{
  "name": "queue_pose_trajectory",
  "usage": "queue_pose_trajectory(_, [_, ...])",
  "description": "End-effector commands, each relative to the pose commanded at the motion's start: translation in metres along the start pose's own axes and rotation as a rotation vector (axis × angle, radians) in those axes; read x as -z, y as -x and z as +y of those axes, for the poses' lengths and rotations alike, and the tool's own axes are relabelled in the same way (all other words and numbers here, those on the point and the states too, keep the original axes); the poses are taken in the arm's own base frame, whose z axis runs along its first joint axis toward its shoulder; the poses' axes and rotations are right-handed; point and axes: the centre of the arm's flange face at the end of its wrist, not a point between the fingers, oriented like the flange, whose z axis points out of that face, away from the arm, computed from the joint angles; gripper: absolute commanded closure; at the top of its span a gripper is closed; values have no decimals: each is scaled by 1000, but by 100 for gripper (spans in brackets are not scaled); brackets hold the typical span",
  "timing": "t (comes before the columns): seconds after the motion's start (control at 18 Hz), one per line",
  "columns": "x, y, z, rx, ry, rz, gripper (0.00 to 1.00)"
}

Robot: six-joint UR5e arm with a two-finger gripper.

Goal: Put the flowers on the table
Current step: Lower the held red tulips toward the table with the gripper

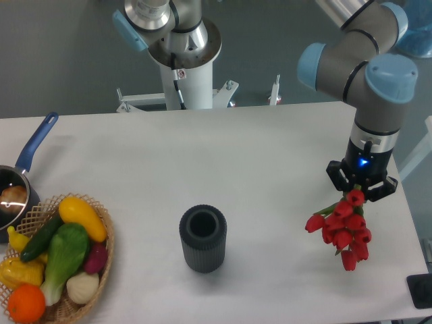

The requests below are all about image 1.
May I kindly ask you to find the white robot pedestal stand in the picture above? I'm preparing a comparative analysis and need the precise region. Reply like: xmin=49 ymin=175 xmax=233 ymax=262
xmin=115 ymin=50 xmax=283 ymax=113

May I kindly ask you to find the green bok choy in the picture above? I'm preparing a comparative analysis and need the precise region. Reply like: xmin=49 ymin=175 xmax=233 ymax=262
xmin=40 ymin=223 xmax=89 ymax=306

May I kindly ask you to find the purple red onion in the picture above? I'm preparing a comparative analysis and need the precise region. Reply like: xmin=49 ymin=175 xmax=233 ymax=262
xmin=83 ymin=243 xmax=108 ymax=274

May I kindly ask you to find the blue bag in corner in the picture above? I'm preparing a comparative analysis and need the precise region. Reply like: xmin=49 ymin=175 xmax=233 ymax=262
xmin=396 ymin=0 xmax=431 ymax=59

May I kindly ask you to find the green cucumber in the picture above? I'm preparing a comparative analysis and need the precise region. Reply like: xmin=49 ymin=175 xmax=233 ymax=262
xmin=20 ymin=215 xmax=63 ymax=263

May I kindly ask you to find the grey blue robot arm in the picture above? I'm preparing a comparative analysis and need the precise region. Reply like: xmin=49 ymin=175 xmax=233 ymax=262
xmin=297 ymin=1 xmax=418 ymax=201

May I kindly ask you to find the woven wicker basket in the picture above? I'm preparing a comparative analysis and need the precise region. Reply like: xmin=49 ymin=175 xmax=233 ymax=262
xmin=1 ymin=193 xmax=114 ymax=323

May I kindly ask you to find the blue handled saucepan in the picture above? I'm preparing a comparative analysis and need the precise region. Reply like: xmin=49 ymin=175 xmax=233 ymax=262
xmin=1 ymin=112 xmax=59 ymax=244

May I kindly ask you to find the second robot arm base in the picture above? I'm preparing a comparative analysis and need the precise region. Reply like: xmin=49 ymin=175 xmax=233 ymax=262
xmin=112 ymin=1 xmax=222 ymax=69

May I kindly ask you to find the black cable on pedestal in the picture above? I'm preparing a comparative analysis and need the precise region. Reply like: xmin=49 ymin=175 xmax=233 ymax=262
xmin=169 ymin=53 xmax=187 ymax=110

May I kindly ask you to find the white garlic bulb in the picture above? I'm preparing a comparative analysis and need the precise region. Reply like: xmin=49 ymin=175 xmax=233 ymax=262
xmin=66 ymin=271 xmax=99 ymax=304

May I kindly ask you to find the bread roll in pan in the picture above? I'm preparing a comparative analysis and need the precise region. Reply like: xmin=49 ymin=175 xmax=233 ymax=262
xmin=1 ymin=186 xmax=27 ymax=215

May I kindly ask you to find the dark grey ribbed vase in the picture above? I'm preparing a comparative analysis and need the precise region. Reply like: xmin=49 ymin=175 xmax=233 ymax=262
xmin=179 ymin=205 xmax=227 ymax=273

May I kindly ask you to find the small yellow banana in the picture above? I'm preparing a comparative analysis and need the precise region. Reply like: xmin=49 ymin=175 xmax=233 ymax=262
xmin=7 ymin=226 xmax=48 ymax=264

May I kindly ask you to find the black device at edge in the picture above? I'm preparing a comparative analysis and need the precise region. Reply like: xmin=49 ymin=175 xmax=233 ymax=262
xmin=406 ymin=273 xmax=432 ymax=309

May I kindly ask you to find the yellow squash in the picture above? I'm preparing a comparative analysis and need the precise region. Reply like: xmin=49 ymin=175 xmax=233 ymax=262
xmin=58 ymin=196 xmax=107 ymax=243

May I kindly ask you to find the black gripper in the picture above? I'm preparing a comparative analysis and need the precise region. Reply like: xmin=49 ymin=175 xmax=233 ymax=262
xmin=326 ymin=134 xmax=398 ymax=202

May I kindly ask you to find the red tulip bouquet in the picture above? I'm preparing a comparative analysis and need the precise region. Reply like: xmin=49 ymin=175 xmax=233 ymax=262
xmin=304 ymin=187 xmax=372 ymax=271

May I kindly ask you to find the white frame at right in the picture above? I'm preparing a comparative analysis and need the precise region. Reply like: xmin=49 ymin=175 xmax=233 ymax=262
xmin=398 ymin=116 xmax=431 ymax=181

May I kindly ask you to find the yellow corn cob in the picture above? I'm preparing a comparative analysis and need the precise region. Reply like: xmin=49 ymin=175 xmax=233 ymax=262
xmin=1 ymin=257 xmax=45 ymax=290

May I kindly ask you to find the orange fruit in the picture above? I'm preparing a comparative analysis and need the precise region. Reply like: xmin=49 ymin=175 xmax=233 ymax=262
xmin=7 ymin=284 xmax=46 ymax=323

